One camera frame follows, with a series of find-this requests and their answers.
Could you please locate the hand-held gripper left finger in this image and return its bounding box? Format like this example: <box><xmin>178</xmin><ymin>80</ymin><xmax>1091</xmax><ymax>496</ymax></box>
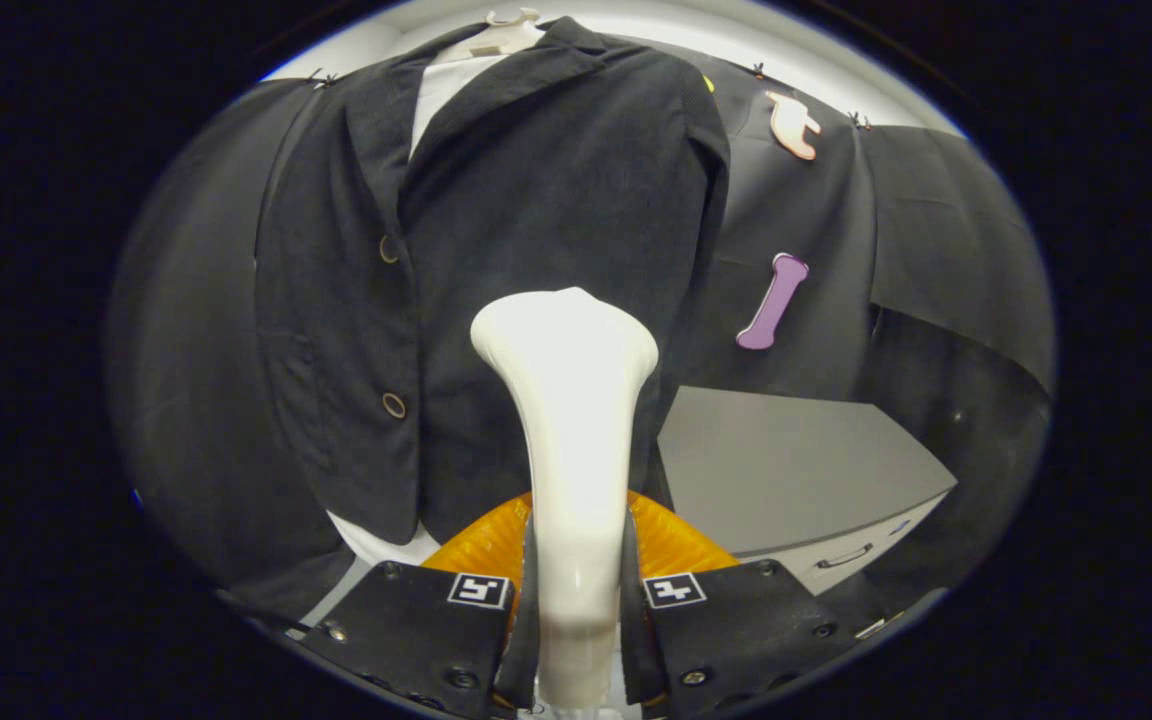
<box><xmin>301</xmin><ymin>490</ymin><xmax>543</xmax><ymax>719</ymax></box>

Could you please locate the white shirt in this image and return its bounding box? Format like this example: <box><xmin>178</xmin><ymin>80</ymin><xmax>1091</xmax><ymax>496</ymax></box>
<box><xmin>326</xmin><ymin>55</ymin><xmax>507</xmax><ymax>568</ymax></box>

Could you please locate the grey cabinet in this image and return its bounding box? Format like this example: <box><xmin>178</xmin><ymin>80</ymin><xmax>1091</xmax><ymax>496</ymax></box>
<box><xmin>658</xmin><ymin>386</ymin><xmax>959</xmax><ymax>597</ymax></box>

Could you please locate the black blazer jacket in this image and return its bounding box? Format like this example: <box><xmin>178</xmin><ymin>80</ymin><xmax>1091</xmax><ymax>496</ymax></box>
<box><xmin>254</xmin><ymin>15</ymin><xmax>732</xmax><ymax>546</ymax></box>

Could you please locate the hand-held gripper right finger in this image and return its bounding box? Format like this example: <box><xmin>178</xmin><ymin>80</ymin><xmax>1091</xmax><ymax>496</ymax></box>
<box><xmin>618</xmin><ymin>490</ymin><xmax>862</xmax><ymax>713</ymax></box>

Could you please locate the white garment steamer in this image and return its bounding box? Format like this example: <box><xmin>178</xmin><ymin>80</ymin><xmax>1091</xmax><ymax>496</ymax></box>
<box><xmin>470</xmin><ymin>288</ymin><xmax>659</xmax><ymax>713</ymax></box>

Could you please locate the white clothes hanger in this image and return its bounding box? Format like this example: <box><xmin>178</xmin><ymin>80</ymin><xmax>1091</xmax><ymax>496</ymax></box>
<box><xmin>436</xmin><ymin>8</ymin><xmax>545</xmax><ymax>63</ymax></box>

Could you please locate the black backdrop cloth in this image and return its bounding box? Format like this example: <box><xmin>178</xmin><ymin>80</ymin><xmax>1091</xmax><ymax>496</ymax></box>
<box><xmin>106</xmin><ymin>40</ymin><xmax>1057</xmax><ymax>621</ymax></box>

